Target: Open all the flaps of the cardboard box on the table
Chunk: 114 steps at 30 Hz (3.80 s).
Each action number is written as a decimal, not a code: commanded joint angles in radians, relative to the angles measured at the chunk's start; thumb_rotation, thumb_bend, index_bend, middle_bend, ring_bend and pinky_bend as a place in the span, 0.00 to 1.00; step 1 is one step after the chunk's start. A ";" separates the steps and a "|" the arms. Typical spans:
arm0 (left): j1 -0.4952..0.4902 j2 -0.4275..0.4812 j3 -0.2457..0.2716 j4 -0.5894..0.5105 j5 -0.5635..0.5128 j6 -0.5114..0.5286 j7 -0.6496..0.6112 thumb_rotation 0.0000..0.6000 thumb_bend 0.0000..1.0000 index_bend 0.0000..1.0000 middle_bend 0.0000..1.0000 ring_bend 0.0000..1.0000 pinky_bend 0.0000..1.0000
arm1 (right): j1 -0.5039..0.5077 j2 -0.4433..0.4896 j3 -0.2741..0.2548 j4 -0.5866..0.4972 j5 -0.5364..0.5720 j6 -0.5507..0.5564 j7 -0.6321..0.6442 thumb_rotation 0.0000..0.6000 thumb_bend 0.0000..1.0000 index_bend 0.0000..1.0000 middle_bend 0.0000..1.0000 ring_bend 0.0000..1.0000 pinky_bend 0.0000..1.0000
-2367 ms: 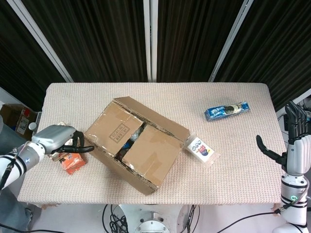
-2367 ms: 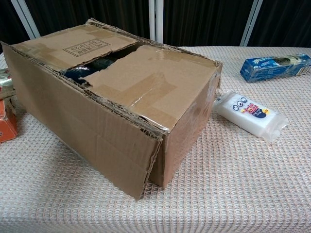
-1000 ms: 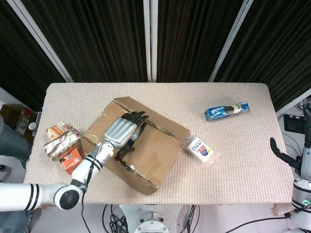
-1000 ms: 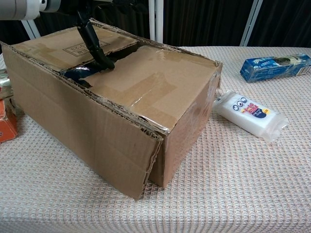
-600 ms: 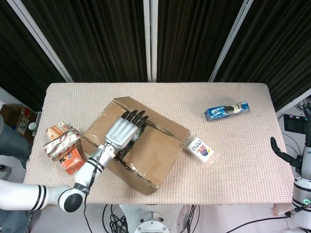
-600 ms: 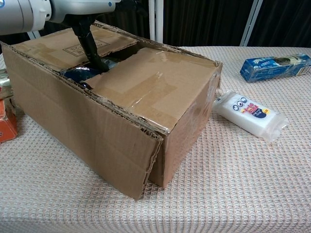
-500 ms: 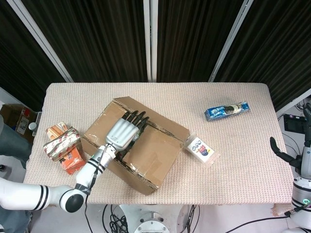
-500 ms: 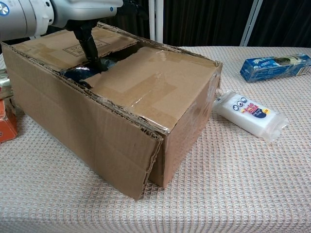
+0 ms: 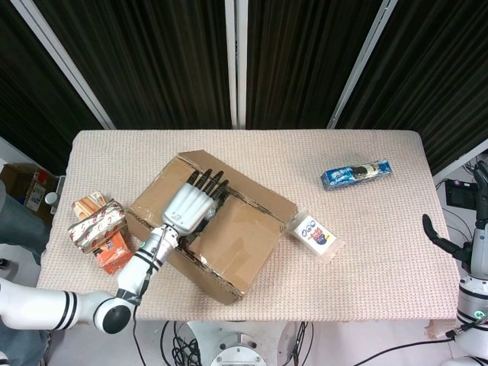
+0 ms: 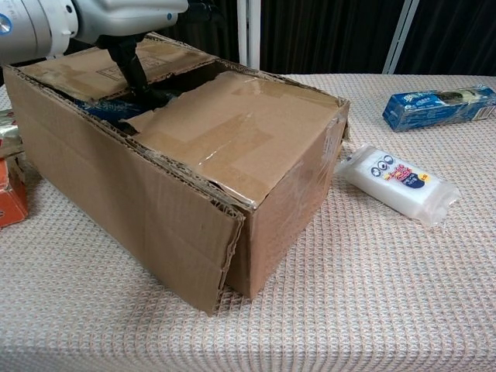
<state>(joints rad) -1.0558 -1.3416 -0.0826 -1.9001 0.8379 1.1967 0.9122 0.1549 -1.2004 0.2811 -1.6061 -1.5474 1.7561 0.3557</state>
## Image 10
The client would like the white tissue pack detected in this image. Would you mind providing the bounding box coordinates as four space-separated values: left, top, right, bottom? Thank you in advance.
333 143 462 228

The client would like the beige woven tablecloth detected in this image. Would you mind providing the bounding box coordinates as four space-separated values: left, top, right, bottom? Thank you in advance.
0 73 496 372

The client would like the white frame post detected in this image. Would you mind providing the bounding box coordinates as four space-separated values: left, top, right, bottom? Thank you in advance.
236 0 261 73
382 0 420 75

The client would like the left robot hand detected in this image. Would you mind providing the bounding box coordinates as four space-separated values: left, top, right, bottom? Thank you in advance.
75 0 222 109

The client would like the blue cookie box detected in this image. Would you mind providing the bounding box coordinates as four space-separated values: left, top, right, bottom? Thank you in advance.
71 97 156 131
382 85 496 133

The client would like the orange snack box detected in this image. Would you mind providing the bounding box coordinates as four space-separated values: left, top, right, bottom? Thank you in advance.
0 157 29 229

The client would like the black pleated curtain panel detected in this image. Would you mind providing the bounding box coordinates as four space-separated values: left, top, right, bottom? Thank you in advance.
394 0 496 77
154 0 239 65
260 0 406 75

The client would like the large brown cardboard box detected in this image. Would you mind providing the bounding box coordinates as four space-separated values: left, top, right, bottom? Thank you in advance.
2 33 350 317

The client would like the gold red patterned snack box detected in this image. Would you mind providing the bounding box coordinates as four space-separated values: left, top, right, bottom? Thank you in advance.
0 110 19 158

